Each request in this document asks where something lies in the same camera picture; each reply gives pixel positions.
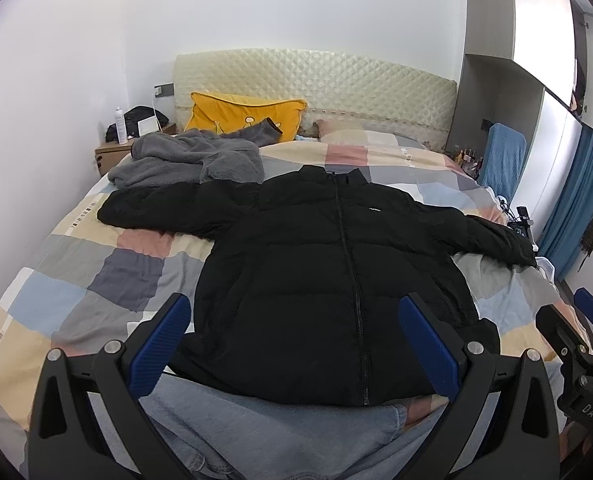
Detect black puffer jacket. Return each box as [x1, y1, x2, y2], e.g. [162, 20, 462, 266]
[98, 166, 535, 408]

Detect blue curtain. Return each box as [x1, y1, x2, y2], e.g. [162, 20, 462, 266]
[537, 126, 593, 282]

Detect blue jeans leg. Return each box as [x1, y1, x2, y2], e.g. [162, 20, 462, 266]
[88, 374, 459, 480]

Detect blue towel on chair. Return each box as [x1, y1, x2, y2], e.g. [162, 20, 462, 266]
[478, 122, 527, 202]

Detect checkered patchwork duvet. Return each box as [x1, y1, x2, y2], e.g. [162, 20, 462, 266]
[0, 131, 580, 474]

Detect small bottles on shelf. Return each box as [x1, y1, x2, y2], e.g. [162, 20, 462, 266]
[449, 145, 483, 179]

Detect wooden nightstand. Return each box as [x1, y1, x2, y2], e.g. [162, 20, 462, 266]
[93, 122, 178, 177]

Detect pink checkered pillow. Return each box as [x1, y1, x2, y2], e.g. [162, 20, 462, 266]
[313, 118, 367, 141]

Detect cream quilted headboard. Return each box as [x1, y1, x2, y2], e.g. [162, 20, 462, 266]
[173, 49, 457, 151]

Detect grey fleece garment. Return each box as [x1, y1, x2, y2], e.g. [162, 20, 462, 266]
[108, 118, 281, 188]

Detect white spray bottle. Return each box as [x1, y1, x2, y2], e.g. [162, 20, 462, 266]
[114, 106, 128, 145]

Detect black bag on nightstand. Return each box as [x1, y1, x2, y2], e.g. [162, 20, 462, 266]
[106, 105, 170, 142]

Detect yellow pillow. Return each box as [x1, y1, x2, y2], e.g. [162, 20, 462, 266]
[185, 91, 307, 143]

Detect wall power outlet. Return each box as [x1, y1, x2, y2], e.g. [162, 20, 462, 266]
[154, 84, 175, 99]

